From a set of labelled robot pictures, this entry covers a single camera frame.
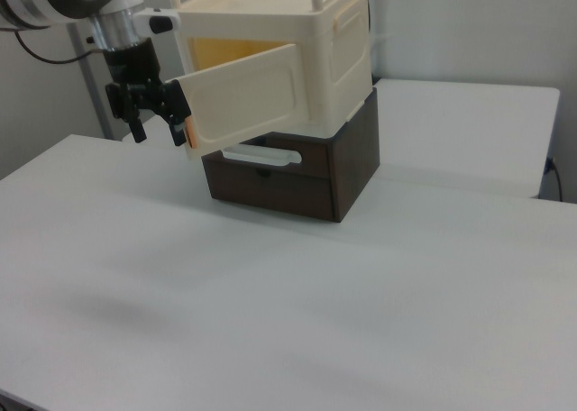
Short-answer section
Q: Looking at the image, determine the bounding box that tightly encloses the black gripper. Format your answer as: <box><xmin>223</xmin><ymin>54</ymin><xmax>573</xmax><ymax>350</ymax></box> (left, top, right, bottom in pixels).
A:
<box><xmin>101</xmin><ymin>36</ymin><xmax>191</xmax><ymax>148</ymax></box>

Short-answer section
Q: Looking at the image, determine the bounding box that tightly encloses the cream cabinet door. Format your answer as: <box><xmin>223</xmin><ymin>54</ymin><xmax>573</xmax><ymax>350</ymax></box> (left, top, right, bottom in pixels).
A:
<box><xmin>177</xmin><ymin>41</ymin><xmax>313</xmax><ymax>162</ymax></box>

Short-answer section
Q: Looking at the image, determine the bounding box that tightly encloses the cream plastic cabinet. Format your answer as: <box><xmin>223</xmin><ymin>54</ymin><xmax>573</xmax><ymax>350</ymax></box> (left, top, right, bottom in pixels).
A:
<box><xmin>169</xmin><ymin>0</ymin><xmax>376</xmax><ymax>138</ymax></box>

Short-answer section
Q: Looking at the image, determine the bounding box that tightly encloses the grey metal pole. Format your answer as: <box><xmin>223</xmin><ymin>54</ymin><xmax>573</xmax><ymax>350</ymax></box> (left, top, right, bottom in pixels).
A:
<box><xmin>67</xmin><ymin>22</ymin><xmax>114</xmax><ymax>141</ymax></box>

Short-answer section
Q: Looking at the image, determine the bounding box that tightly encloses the dark brown knob drawer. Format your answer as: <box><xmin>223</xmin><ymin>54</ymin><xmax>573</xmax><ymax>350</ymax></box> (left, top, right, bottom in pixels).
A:
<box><xmin>203</xmin><ymin>158</ymin><xmax>338</xmax><ymax>219</ymax></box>

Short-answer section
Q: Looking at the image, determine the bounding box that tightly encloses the dark brown drawer unit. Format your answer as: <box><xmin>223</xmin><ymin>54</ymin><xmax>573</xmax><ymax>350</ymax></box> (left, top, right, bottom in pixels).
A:
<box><xmin>200</xmin><ymin>86</ymin><xmax>384</xmax><ymax>224</ymax></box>

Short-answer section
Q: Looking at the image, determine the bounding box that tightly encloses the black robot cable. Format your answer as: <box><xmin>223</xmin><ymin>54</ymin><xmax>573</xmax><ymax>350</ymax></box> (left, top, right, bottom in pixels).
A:
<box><xmin>14</xmin><ymin>31</ymin><xmax>101</xmax><ymax>65</ymax></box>

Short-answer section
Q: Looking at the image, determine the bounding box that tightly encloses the white drawer handle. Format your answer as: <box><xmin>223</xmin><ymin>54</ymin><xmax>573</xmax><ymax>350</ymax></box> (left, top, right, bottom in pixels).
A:
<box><xmin>220</xmin><ymin>143</ymin><xmax>303</xmax><ymax>166</ymax></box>

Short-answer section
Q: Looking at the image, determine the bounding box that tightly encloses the dark brown handled drawer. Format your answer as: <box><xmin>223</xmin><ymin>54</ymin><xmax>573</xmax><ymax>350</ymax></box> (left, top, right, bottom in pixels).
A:
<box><xmin>201</xmin><ymin>133</ymin><xmax>334</xmax><ymax>178</ymax></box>

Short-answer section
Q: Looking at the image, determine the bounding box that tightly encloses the black cable by table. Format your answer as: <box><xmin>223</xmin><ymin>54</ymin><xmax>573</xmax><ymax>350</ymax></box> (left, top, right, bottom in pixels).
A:
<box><xmin>546</xmin><ymin>157</ymin><xmax>565</xmax><ymax>202</ymax></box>

